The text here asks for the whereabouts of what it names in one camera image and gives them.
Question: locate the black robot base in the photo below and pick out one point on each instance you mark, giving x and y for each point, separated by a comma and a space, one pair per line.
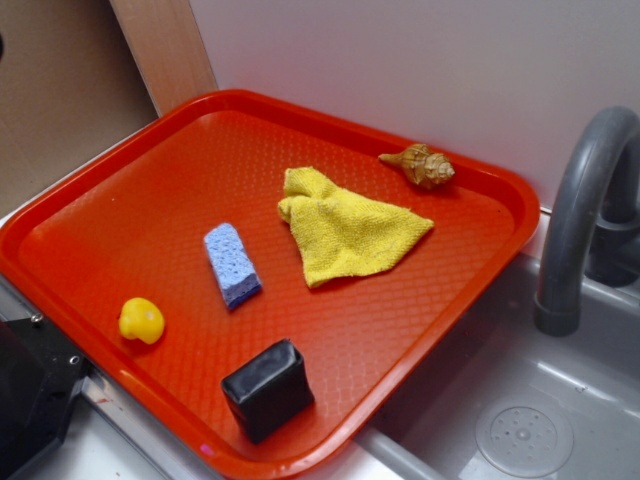
42, 372

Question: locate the black box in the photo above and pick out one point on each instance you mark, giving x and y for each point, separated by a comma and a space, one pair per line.
268, 390

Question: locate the yellow cloth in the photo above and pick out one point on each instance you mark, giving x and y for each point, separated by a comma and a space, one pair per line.
342, 234

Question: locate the blue sponge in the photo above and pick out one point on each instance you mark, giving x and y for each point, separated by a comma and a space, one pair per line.
234, 271

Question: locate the brown seashell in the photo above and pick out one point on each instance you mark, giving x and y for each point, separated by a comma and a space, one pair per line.
421, 166

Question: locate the yellow rubber duck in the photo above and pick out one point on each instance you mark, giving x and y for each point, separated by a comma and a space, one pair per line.
140, 319

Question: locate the grey plastic sink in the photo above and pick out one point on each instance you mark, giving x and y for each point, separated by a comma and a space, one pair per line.
497, 399

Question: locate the wooden board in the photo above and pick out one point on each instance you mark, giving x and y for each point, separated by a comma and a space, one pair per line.
168, 50

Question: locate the grey faucet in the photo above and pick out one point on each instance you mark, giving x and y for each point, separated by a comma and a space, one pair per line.
593, 231

